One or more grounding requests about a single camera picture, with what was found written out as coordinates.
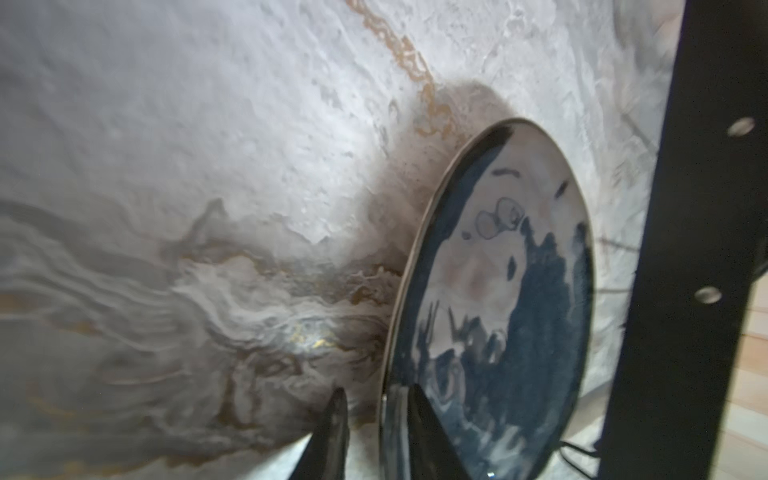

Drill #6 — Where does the black wire dish rack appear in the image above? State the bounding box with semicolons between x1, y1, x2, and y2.
598;1;767;479

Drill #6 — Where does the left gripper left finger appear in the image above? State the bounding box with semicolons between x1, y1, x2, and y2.
289;388;350;480

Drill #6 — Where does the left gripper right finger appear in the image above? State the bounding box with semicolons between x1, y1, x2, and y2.
407;384;470;480

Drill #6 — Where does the black round plate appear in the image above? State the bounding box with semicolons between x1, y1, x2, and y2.
378;118;594;479

